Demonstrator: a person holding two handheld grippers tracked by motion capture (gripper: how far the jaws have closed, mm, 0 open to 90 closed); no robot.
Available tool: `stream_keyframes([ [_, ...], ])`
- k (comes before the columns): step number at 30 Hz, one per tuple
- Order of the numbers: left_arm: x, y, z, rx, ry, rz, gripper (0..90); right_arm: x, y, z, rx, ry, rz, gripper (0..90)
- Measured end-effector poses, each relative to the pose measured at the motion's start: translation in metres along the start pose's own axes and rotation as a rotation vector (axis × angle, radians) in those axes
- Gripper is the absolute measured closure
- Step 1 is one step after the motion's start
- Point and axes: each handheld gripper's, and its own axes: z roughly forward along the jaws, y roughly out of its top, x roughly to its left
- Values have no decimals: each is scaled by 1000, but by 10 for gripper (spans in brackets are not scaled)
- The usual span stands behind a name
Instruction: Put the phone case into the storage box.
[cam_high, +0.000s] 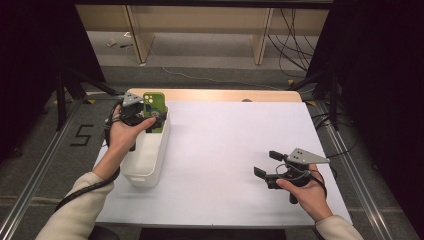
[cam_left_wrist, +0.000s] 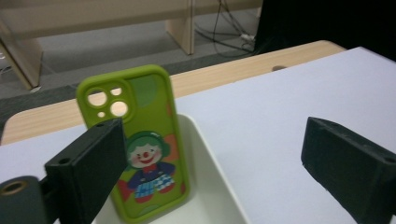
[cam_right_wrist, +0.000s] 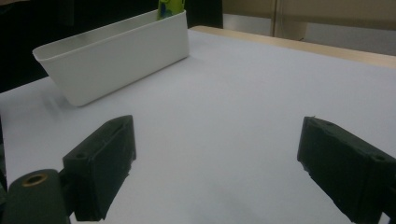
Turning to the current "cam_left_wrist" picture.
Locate light wooden shelf unit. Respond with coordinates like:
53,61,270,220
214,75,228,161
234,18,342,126
0,0,264,91

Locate black curtain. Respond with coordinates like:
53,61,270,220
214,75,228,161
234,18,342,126
253,0,396,62

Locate hanging black cables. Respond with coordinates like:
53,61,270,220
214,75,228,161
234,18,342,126
194,0,260,59

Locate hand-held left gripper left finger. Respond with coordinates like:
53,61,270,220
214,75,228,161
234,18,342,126
44,117,129,224

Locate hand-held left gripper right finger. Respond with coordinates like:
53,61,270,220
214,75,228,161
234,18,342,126
300,116,396,224

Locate green clown phone case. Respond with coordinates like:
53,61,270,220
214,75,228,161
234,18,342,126
75,63,191,224

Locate long white plastic box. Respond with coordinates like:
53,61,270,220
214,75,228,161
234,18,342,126
92,113,251,224

